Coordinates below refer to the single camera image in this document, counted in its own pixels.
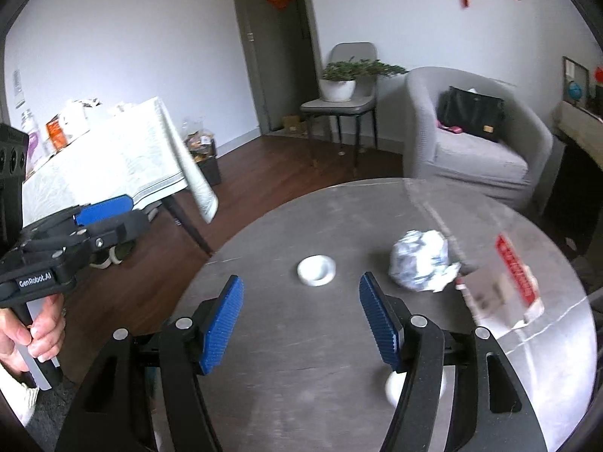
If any dark grey door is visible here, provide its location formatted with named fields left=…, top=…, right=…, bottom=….
left=229, top=0, right=326, bottom=135

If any picture frame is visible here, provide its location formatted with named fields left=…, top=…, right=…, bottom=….
left=562, top=56, right=591, bottom=107

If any white container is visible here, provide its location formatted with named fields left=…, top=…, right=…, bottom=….
left=61, top=99, right=102, bottom=135

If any grey armchair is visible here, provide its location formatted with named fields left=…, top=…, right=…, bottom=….
left=403, top=67, right=554, bottom=212

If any orange box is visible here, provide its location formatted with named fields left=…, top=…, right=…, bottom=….
left=46, top=115, right=71, bottom=151

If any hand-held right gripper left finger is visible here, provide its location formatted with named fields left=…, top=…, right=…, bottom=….
left=68, top=274, right=246, bottom=452

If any potted green plant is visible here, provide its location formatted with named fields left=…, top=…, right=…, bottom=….
left=319, top=56, right=408, bottom=103

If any white tape roll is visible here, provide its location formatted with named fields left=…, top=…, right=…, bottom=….
left=384, top=365, right=446, bottom=408
left=297, top=254, right=337, bottom=287

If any person's left forearm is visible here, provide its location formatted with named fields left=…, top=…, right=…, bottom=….
left=0, top=362, right=41, bottom=427

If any pale patterned tablecloth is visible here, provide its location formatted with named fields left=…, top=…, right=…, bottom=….
left=21, top=96, right=220, bottom=224

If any black handbag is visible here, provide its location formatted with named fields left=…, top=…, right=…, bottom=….
left=438, top=86, right=505, bottom=143

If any grey dining chair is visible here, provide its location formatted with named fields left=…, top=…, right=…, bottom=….
left=300, top=42, right=378, bottom=168

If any crumpled printed paper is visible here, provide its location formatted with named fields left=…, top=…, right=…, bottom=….
left=389, top=230, right=461, bottom=293

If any person's left hand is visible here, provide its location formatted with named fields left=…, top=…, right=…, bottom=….
left=0, top=294, right=67, bottom=377

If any white box with red label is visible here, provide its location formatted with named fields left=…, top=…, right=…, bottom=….
left=456, top=234, right=545, bottom=330

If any beige lace cabinet cover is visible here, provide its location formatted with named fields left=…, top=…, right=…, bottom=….
left=553, top=101, right=603, bottom=170

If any bottle with purple label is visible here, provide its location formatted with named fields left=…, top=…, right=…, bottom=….
left=21, top=109, right=43, bottom=170

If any black trash bin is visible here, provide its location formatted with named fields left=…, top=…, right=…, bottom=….
left=184, top=127, right=222, bottom=186

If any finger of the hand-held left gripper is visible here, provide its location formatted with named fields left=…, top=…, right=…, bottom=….
left=21, top=210, right=152, bottom=259
left=23, top=194, right=135, bottom=232

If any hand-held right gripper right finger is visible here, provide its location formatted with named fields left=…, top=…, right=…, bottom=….
left=358, top=272, right=549, bottom=452

